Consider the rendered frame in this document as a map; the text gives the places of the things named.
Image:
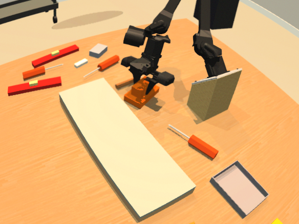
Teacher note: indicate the cream floor panel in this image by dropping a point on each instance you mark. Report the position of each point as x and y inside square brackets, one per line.
[142, 173]

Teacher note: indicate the red spirit level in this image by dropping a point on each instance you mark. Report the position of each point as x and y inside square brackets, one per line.
[55, 55]
[34, 85]

